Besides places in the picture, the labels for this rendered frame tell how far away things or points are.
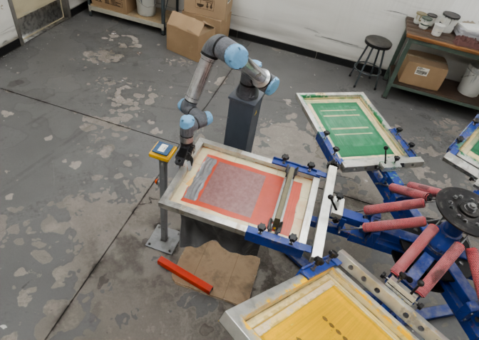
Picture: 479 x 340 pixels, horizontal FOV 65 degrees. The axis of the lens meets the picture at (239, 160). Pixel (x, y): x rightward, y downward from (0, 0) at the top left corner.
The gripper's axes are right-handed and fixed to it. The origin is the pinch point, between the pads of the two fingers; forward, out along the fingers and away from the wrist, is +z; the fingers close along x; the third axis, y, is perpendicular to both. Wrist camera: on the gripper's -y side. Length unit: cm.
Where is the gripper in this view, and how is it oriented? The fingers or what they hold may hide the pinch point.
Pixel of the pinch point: (184, 168)
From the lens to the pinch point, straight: 219.1
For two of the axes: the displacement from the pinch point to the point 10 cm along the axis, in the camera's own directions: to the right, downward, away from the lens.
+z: -1.3, 7.2, 6.8
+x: -9.5, -2.9, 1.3
